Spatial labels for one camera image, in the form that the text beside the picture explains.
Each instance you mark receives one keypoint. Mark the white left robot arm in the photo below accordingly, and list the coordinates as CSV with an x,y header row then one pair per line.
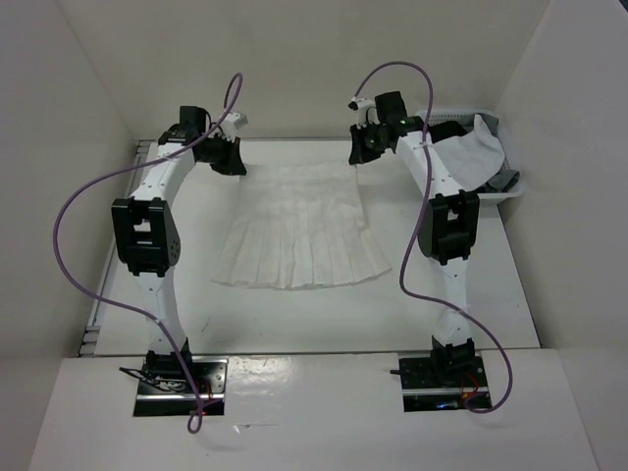
x,y
147,239

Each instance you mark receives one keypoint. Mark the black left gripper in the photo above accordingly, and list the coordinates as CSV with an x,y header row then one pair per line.
x,y
232,164

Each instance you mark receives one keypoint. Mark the white plastic basket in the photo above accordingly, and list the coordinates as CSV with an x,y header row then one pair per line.
x,y
439,115

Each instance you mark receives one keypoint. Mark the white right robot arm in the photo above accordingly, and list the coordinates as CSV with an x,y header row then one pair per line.
x,y
447,227

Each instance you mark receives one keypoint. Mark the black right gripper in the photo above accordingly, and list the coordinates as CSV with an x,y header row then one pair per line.
x,y
361,154

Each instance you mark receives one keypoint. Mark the grey garment in basket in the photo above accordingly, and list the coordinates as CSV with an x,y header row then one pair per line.
x,y
506,178

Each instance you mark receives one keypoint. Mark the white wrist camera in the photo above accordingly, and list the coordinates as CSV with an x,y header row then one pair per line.
x,y
231,125
363,108

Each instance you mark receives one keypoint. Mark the white garment in basket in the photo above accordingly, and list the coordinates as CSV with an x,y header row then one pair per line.
x,y
474,158

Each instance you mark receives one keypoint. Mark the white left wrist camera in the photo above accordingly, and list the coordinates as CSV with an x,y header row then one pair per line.
x,y
231,125

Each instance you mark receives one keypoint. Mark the black garment in basket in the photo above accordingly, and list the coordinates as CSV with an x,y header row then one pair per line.
x,y
446,130

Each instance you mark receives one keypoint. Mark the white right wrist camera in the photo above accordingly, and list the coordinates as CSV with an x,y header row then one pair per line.
x,y
363,108

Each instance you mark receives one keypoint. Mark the aluminium table edge rail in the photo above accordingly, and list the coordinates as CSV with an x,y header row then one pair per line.
x,y
144,151

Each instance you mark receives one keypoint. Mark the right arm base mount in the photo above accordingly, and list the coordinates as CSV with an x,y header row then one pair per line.
x,y
441,382

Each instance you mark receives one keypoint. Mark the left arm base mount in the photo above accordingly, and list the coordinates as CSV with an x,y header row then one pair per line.
x,y
167,395

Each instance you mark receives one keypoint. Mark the white pleated skirt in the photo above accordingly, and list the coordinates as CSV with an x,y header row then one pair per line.
x,y
298,227

